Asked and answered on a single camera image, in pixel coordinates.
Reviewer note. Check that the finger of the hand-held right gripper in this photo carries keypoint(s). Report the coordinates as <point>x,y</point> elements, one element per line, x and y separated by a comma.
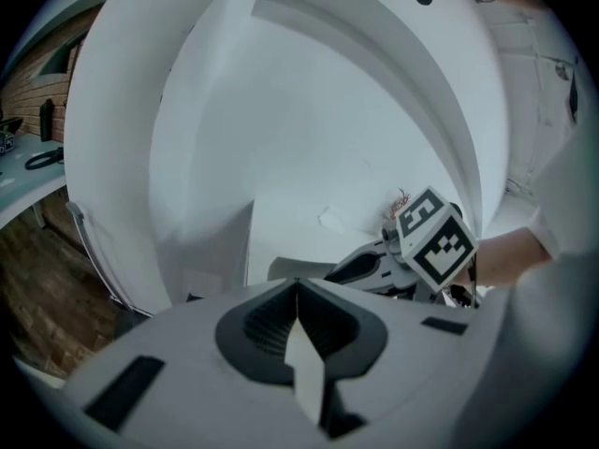
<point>362,253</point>
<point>369,284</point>

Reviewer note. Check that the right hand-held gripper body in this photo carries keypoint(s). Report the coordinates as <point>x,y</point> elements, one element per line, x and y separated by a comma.
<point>435,250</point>

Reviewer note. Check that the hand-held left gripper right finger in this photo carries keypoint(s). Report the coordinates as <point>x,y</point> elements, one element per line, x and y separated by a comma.
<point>412,367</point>

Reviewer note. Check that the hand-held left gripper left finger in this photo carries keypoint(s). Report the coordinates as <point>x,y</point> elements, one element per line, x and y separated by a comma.
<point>187,391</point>

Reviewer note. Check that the person's right forearm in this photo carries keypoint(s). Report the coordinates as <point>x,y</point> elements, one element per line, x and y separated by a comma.
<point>510,257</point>

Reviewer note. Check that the small potted dried plant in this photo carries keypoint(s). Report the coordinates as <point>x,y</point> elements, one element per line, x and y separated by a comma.
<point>398,204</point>

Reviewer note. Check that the light blue desk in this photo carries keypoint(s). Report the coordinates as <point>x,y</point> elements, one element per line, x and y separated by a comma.
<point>23,180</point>

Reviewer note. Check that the black bottle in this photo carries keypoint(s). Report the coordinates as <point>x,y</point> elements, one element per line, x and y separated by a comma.
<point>47,122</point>

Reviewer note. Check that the spare grey gripper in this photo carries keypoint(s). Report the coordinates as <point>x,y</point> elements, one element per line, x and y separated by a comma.
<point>9,138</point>

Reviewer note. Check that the dark wall panel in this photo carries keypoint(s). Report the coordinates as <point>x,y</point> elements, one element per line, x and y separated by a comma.
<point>56,59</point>

